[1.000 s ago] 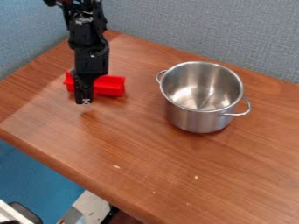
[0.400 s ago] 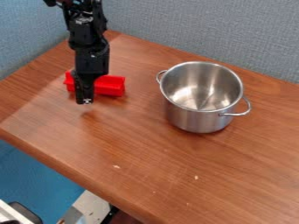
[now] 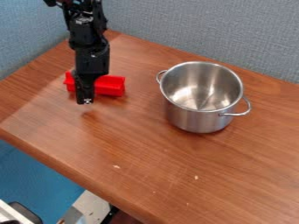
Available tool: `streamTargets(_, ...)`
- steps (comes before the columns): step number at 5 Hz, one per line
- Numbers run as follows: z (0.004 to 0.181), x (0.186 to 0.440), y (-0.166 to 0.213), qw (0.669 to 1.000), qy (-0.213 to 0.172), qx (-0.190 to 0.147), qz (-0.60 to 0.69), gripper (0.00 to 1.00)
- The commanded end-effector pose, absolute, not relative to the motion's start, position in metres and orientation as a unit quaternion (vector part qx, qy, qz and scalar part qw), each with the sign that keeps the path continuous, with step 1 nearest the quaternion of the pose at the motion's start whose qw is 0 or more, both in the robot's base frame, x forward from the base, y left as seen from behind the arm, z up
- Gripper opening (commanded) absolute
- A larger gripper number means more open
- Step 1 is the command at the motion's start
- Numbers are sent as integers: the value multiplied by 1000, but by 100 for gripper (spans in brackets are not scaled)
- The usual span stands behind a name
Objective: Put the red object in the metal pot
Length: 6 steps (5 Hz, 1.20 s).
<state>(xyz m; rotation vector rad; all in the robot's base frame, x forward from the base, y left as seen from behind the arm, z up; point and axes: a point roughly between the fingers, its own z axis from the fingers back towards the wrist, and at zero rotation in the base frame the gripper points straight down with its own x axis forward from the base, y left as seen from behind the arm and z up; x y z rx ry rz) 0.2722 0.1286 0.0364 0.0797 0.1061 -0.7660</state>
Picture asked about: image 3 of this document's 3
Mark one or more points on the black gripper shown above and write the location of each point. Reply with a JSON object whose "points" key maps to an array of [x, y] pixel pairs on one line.
{"points": [[87, 24]]}

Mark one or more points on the white table leg bracket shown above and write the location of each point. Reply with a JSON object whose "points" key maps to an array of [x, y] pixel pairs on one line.
{"points": [[88, 210]]}

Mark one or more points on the white object at corner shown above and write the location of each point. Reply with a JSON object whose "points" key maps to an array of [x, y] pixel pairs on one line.
{"points": [[8, 214]]}

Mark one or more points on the black chair part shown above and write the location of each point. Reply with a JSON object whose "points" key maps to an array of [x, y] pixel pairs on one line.
{"points": [[25, 212]]}

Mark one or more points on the stainless steel pot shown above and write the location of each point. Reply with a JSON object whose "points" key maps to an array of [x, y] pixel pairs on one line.
{"points": [[203, 96]]}

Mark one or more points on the red rectangular block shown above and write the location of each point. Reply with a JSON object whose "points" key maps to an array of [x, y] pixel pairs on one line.
{"points": [[107, 85]]}

